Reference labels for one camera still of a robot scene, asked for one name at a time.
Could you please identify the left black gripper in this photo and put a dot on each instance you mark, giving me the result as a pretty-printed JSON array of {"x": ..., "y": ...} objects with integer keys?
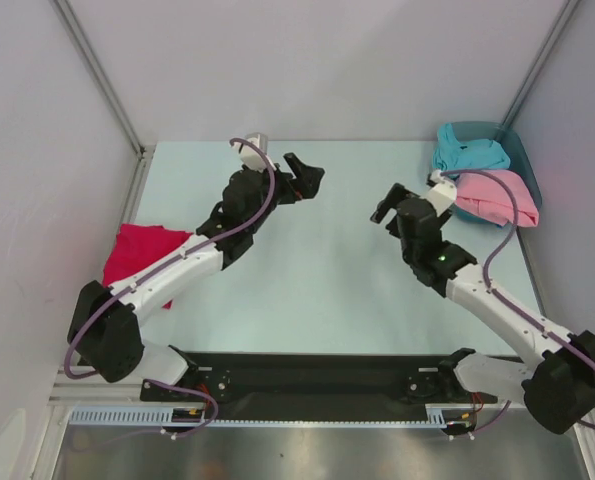
[{"x": 305, "y": 186}]

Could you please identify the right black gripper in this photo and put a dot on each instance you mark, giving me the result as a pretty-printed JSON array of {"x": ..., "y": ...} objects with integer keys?
[{"x": 394, "y": 213}]

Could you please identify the pink t shirt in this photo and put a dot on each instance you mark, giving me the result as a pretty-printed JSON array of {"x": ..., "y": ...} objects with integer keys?
[{"x": 480, "y": 197}]

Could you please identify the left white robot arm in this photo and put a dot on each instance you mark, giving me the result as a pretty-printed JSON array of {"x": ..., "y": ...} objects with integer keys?
[{"x": 106, "y": 327}]

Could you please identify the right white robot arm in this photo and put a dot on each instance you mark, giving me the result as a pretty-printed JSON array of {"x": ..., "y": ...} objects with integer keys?
[{"x": 555, "y": 379}]

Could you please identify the light blue t shirt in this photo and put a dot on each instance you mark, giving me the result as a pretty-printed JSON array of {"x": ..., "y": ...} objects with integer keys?
[{"x": 479, "y": 154}]

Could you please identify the teal plastic bin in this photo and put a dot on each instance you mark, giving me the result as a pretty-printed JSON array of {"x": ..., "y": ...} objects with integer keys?
[{"x": 511, "y": 143}]

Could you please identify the red folded t shirt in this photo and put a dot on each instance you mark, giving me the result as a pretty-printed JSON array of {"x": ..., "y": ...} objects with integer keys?
[{"x": 138, "y": 246}]

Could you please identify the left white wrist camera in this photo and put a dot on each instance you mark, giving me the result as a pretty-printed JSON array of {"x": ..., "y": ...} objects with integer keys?
[{"x": 253, "y": 151}]

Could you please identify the left aluminium frame post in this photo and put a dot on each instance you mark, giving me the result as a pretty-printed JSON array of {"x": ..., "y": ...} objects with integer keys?
[{"x": 88, "y": 55}]

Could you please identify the aluminium frame post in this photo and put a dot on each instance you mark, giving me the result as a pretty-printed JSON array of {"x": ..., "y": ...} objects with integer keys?
[
  {"x": 554, "y": 35},
  {"x": 88, "y": 55}
]

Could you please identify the right aluminium frame post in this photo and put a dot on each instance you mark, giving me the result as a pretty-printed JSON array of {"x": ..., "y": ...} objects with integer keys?
[{"x": 554, "y": 35}]

